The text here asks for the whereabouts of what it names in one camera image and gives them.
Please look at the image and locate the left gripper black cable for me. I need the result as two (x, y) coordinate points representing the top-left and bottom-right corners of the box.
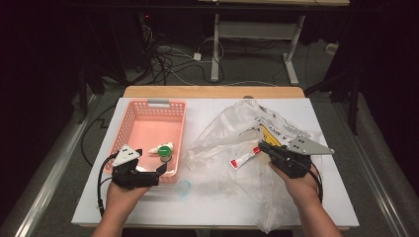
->
(97, 153), (119, 218)

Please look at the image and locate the pink plastic basket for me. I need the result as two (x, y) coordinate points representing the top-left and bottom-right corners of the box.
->
(103, 98), (188, 184)

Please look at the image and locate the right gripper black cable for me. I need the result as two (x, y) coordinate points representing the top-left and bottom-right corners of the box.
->
(307, 162), (324, 204)

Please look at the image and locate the person's left hand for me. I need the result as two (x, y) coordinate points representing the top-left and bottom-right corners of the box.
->
(106, 182), (149, 215)

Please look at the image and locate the green-capped small bottle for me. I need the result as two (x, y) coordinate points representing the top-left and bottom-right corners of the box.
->
(157, 145), (174, 164)

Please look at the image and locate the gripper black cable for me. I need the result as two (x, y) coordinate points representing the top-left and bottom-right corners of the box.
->
(307, 162), (324, 204)
(97, 153), (119, 218)

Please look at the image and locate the white metal desk frame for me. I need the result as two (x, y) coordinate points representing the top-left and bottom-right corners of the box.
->
(209, 13), (306, 87)

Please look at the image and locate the white table board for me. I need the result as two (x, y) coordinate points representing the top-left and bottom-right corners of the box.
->
(71, 97), (360, 228)

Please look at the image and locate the metal floor rail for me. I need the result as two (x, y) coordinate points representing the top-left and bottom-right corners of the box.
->
(329, 98), (411, 237)
(13, 94), (98, 237)

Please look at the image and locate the wooden table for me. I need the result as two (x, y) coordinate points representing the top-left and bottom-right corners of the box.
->
(122, 85), (306, 100)

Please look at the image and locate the white power strip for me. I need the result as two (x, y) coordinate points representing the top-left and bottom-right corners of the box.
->
(325, 41), (340, 55)

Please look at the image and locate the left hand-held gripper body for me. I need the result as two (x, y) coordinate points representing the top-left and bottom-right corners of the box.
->
(111, 144), (161, 191)

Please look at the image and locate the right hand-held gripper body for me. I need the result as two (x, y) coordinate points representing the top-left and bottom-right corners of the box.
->
(270, 136), (335, 180)

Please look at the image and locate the small white dropper bottle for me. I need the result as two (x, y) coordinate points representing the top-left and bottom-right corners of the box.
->
(147, 141), (175, 155)

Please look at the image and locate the black floor cable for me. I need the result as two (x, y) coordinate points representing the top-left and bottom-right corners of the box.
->
(80, 104), (117, 168)

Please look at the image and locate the red and white toothpaste tube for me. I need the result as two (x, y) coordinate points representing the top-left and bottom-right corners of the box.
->
(229, 146), (263, 171)

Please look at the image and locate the black stand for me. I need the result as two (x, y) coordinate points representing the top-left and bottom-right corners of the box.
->
(304, 62), (365, 136)
(76, 62), (107, 125)

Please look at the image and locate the clear plastic smiley bag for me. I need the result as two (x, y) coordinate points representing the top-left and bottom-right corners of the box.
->
(182, 99), (325, 234)

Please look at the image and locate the person's right hand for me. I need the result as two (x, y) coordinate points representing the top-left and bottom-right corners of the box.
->
(269, 163), (322, 209)

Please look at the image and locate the tangle of floor cables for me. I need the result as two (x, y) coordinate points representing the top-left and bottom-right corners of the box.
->
(139, 23), (226, 87)

